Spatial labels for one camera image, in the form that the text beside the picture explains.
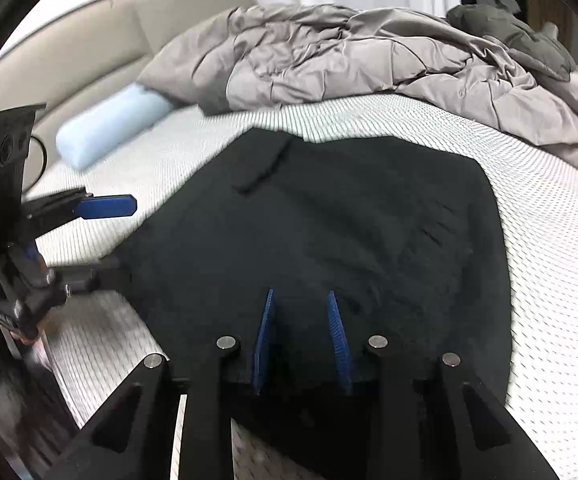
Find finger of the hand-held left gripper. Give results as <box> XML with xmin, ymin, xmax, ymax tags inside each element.
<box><xmin>22</xmin><ymin>187</ymin><xmax>138</xmax><ymax>233</ymax></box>
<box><xmin>46</xmin><ymin>255</ymin><xmax>125</xmax><ymax>295</ymax></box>

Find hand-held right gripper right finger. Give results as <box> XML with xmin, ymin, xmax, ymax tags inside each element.
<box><xmin>326</xmin><ymin>290</ymin><xmax>562</xmax><ymax>480</ymax></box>

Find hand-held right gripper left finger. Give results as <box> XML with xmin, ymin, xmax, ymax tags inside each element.
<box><xmin>44</xmin><ymin>287</ymin><xmax>277</xmax><ymax>480</ymax></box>

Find black pants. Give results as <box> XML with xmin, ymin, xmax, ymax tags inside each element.
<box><xmin>114</xmin><ymin>127</ymin><xmax>512</xmax><ymax>480</ymax></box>

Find light blue pillow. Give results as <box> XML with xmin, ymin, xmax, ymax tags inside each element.
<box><xmin>55</xmin><ymin>83</ymin><xmax>175</xmax><ymax>171</ymax></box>

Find beige padded headboard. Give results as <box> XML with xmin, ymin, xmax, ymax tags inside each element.
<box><xmin>0</xmin><ymin>0</ymin><xmax>250</xmax><ymax>196</ymax></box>

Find white patterned mattress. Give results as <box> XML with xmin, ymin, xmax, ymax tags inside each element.
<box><xmin>22</xmin><ymin>92</ymin><xmax>578</xmax><ymax>480</ymax></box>

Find grey duvet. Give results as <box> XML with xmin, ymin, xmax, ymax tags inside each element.
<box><xmin>136</xmin><ymin>2</ymin><xmax>578</xmax><ymax>191</ymax></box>

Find dark grey pillow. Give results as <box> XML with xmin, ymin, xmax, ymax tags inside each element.
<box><xmin>446</xmin><ymin>4</ymin><xmax>577</xmax><ymax>81</ymax></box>

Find black cable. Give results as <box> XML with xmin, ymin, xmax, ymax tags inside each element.
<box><xmin>26</xmin><ymin>135</ymin><xmax>48</xmax><ymax>186</ymax></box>

